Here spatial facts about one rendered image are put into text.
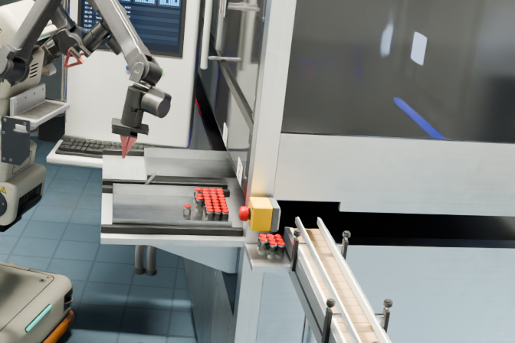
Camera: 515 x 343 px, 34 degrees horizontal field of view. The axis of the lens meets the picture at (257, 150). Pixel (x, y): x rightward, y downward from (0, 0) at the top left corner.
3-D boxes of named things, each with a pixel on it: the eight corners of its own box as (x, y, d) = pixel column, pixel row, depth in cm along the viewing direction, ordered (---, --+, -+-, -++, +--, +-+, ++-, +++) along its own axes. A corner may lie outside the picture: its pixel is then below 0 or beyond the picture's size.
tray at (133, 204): (221, 197, 263) (221, 187, 262) (231, 233, 239) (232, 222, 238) (112, 194, 257) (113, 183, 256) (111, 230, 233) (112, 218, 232)
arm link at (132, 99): (138, 81, 230) (124, 82, 225) (156, 89, 226) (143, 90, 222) (132, 105, 232) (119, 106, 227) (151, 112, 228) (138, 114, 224)
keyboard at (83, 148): (167, 152, 319) (168, 146, 318) (162, 164, 306) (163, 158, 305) (63, 142, 318) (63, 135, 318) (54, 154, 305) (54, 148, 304)
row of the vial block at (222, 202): (221, 201, 259) (222, 188, 258) (227, 226, 243) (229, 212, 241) (214, 201, 259) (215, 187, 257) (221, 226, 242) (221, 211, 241)
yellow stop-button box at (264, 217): (272, 220, 231) (274, 197, 228) (277, 232, 224) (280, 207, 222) (245, 220, 229) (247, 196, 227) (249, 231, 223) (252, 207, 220)
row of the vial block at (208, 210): (207, 201, 259) (208, 187, 257) (212, 226, 242) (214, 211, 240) (200, 200, 258) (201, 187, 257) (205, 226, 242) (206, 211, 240)
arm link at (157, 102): (153, 67, 231) (136, 60, 224) (185, 80, 226) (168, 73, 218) (137, 107, 232) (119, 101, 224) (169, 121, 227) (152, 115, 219)
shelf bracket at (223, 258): (234, 268, 251) (237, 230, 247) (234, 273, 248) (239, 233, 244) (119, 266, 244) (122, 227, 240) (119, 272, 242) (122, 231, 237)
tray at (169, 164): (239, 160, 297) (240, 151, 296) (250, 188, 273) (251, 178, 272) (143, 157, 291) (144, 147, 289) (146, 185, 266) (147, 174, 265)
